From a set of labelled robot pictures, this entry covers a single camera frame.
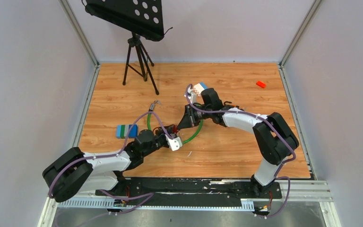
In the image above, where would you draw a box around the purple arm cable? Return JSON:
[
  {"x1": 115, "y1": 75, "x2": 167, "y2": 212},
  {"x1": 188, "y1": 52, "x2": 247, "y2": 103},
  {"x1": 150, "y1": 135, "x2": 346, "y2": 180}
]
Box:
[
  {"x1": 47, "y1": 111, "x2": 176, "y2": 217},
  {"x1": 184, "y1": 83, "x2": 296, "y2": 219}
]

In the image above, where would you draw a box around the blue green striped block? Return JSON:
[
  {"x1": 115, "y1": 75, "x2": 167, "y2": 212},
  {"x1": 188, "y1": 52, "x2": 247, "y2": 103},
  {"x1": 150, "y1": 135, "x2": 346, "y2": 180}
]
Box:
[{"x1": 115, "y1": 124, "x2": 138, "y2": 139}]

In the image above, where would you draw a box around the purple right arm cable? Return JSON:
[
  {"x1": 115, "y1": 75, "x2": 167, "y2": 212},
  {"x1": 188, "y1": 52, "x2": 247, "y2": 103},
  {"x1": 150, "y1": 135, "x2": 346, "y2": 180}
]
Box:
[{"x1": 184, "y1": 83, "x2": 296, "y2": 219}]

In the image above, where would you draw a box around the small red brick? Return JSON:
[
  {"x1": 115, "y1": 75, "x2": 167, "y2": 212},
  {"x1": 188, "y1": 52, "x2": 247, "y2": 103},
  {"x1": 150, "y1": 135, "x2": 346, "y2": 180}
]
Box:
[{"x1": 256, "y1": 81, "x2": 266, "y2": 88}]

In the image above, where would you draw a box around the orange padlock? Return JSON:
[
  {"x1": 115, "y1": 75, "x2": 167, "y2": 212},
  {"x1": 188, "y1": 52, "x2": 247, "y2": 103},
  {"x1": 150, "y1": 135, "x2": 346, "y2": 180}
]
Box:
[{"x1": 223, "y1": 101, "x2": 235, "y2": 109}]

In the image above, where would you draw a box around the black tripod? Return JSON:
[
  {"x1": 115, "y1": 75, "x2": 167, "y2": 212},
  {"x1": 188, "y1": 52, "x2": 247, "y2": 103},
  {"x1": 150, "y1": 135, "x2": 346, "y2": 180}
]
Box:
[{"x1": 122, "y1": 33, "x2": 160, "y2": 95}]

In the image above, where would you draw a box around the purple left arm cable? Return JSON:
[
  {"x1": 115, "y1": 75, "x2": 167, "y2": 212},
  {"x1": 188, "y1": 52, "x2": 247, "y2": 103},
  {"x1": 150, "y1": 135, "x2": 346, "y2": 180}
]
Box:
[{"x1": 47, "y1": 111, "x2": 176, "y2": 217}]

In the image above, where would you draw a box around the black perforated stand tray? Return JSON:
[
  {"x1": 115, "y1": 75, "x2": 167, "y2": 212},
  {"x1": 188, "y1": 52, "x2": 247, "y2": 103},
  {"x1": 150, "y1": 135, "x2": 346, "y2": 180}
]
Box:
[{"x1": 84, "y1": 0, "x2": 166, "y2": 42}]

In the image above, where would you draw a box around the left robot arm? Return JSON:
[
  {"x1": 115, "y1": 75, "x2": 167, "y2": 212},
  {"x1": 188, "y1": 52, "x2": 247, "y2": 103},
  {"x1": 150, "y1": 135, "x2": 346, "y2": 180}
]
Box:
[{"x1": 42, "y1": 125, "x2": 183, "y2": 202}]

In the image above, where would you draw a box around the white slotted cable duct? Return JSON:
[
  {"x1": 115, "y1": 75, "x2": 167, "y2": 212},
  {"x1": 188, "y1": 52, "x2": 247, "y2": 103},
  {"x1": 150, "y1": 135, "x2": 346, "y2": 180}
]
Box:
[{"x1": 57, "y1": 198, "x2": 255, "y2": 211}]

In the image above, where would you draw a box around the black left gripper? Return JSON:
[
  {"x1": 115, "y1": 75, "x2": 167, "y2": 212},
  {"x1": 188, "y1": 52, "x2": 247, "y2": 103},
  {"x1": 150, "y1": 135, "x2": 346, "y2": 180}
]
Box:
[{"x1": 142, "y1": 124, "x2": 175, "y2": 158}]

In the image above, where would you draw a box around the white and blue toy brick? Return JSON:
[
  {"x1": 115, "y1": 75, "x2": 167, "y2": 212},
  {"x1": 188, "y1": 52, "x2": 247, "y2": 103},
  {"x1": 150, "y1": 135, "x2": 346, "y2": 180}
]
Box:
[{"x1": 193, "y1": 82, "x2": 208, "y2": 96}]

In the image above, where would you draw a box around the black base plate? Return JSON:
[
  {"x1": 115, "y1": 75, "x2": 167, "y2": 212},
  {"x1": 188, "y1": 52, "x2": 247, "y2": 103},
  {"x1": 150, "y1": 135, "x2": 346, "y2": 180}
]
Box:
[{"x1": 107, "y1": 177, "x2": 282, "y2": 206}]

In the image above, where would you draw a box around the green cable lock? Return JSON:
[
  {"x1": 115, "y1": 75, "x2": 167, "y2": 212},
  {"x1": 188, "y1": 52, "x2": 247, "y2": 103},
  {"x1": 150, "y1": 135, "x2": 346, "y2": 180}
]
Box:
[{"x1": 147, "y1": 103, "x2": 204, "y2": 144}]

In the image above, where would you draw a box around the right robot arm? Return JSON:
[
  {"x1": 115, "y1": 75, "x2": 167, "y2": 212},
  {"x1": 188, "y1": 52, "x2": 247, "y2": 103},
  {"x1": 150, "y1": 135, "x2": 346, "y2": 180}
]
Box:
[{"x1": 177, "y1": 84, "x2": 299, "y2": 198}]

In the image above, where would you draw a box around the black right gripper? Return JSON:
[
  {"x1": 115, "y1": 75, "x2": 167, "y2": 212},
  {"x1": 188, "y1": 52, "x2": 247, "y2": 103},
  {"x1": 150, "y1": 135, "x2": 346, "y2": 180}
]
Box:
[{"x1": 177, "y1": 104, "x2": 212, "y2": 130}]

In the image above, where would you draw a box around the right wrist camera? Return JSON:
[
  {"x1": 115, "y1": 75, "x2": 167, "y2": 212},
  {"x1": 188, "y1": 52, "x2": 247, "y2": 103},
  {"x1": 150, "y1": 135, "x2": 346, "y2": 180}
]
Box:
[{"x1": 184, "y1": 88, "x2": 197, "y2": 104}]

